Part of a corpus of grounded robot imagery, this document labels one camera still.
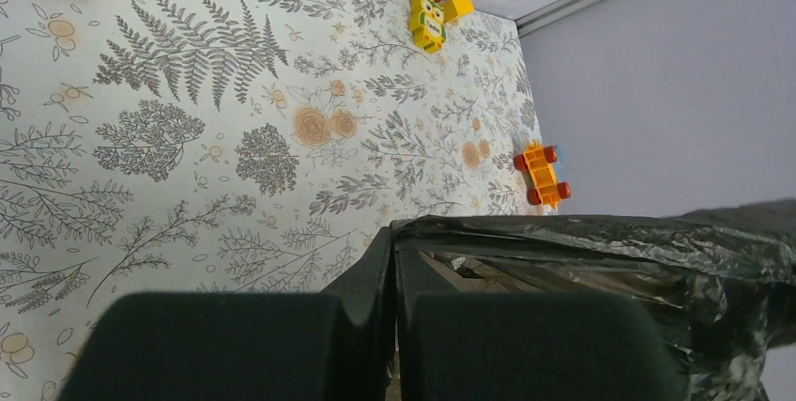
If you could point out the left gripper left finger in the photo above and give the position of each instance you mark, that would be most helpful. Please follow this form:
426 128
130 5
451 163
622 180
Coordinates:
332 345

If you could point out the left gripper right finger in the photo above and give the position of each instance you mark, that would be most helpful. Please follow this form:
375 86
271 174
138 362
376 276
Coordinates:
525 346

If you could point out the black trash bag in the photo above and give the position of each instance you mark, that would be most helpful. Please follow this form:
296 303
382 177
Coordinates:
718 282

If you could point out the orange red toy car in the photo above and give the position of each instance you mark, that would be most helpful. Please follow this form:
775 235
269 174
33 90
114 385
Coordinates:
538 161

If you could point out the floral patterned table mat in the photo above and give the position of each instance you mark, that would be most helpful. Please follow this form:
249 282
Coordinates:
230 146

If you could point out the yellow toy figure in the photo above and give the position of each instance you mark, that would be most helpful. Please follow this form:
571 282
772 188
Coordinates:
426 25

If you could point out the yellow cube block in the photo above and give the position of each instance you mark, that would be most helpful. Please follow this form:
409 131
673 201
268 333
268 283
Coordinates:
454 10

